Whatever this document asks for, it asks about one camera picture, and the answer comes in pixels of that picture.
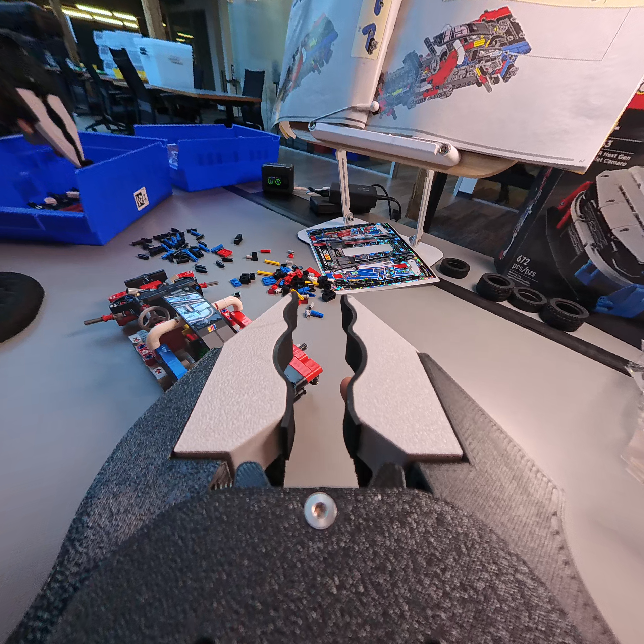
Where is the black office chair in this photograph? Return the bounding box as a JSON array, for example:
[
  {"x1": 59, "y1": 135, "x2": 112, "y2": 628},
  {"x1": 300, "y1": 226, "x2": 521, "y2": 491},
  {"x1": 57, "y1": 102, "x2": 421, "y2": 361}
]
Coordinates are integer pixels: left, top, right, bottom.
[
  {"x1": 240, "y1": 69, "x2": 266, "y2": 129},
  {"x1": 108, "y1": 47, "x2": 158, "y2": 126}
]

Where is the lego set box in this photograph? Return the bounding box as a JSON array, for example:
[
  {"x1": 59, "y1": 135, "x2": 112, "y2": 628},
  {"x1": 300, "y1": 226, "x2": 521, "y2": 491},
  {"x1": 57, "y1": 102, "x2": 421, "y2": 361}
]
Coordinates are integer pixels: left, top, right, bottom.
[{"x1": 494, "y1": 75, "x2": 644, "y2": 349}]

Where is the long wooden table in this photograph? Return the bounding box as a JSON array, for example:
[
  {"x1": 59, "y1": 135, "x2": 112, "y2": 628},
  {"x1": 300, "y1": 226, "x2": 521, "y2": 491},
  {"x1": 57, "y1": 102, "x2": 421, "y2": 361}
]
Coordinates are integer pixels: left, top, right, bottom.
[{"x1": 99, "y1": 74, "x2": 263, "y2": 127}]

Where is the pile of colourful lego pieces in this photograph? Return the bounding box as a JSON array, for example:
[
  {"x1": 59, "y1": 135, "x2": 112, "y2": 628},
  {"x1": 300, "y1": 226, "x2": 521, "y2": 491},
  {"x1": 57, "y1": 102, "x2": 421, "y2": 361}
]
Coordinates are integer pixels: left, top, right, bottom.
[{"x1": 230, "y1": 247, "x2": 338, "y2": 320}]

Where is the partly built lego car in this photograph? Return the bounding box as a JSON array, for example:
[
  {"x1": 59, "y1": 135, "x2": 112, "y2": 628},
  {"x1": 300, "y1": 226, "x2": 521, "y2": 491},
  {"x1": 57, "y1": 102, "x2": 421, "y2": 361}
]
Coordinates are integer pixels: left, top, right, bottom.
[{"x1": 84, "y1": 270, "x2": 324, "y2": 399}]

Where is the blue plastic bin with tag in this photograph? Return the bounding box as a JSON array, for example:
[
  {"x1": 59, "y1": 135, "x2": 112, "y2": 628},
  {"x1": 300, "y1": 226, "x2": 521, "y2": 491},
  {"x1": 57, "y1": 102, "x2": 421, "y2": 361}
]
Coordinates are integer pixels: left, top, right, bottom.
[{"x1": 0, "y1": 130, "x2": 173, "y2": 246}]

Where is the white metal book stand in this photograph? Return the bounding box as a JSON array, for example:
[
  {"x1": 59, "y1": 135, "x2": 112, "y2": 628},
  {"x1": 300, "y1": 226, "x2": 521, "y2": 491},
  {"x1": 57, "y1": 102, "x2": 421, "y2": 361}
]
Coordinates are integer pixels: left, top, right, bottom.
[{"x1": 297, "y1": 103, "x2": 462, "y2": 260}]

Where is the white storage box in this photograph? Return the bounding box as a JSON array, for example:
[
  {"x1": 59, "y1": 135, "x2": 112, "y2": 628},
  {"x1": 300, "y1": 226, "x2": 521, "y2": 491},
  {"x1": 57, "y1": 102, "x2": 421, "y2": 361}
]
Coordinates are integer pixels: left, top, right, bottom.
[{"x1": 135, "y1": 37, "x2": 195, "y2": 90}]

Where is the black device with green lights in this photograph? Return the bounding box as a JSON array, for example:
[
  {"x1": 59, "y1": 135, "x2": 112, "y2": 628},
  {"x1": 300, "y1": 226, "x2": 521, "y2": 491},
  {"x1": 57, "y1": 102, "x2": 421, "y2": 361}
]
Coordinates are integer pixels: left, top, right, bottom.
[{"x1": 261, "y1": 163, "x2": 296, "y2": 197}]

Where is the lego instruction booklet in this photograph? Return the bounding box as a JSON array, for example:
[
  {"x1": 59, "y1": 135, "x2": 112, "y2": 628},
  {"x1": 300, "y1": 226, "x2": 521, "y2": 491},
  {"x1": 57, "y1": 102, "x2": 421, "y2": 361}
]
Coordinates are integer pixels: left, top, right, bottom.
[{"x1": 272, "y1": 0, "x2": 644, "y2": 174}]

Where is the black power adapter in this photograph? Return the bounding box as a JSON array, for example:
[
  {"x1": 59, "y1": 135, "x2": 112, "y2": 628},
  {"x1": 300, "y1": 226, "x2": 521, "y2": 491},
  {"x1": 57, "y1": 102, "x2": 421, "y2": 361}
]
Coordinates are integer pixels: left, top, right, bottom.
[{"x1": 308, "y1": 183, "x2": 379, "y2": 215}]

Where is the black round mat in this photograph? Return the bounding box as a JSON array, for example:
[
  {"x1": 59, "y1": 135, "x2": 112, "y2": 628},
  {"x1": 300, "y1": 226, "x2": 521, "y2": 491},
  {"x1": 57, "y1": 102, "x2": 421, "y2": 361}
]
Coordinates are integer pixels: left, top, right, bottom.
[{"x1": 0, "y1": 271, "x2": 45, "y2": 344}]

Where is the shiny lego sticker sheet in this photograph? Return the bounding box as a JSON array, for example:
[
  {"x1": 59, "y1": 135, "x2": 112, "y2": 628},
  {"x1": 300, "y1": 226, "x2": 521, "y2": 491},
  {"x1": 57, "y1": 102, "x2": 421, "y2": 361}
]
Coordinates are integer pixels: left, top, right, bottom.
[{"x1": 306, "y1": 223, "x2": 439, "y2": 292}]

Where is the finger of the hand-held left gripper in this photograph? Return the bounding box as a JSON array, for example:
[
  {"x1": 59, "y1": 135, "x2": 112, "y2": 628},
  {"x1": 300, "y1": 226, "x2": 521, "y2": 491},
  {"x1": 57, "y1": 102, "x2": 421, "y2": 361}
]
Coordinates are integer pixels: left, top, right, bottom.
[
  {"x1": 49, "y1": 95, "x2": 94, "y2": 169},
  {"x1": 15, "y1": 88, "x2": 81, "y2": 168}
]

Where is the scatter of dark lego pins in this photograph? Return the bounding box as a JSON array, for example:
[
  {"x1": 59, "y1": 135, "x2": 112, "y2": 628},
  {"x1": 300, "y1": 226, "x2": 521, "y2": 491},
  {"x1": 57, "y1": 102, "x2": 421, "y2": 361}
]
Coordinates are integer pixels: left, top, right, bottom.
[{"x1": 132, "y1": 228, "x2": 245, "y2": 275}]

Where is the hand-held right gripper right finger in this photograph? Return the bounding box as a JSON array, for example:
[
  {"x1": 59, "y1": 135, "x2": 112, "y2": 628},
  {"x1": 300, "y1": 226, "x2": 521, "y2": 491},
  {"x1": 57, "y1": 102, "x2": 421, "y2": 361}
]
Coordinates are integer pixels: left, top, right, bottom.
[{"x1": 340, "y1": 295, "x2": 465, "y2": 488}]

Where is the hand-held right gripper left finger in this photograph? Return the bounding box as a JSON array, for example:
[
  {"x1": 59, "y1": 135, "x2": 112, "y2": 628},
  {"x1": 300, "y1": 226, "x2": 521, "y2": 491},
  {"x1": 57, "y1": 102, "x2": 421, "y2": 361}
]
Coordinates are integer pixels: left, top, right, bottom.
[{"x1": 172, "y1": 293, "x2": 299, "y2": 487}]

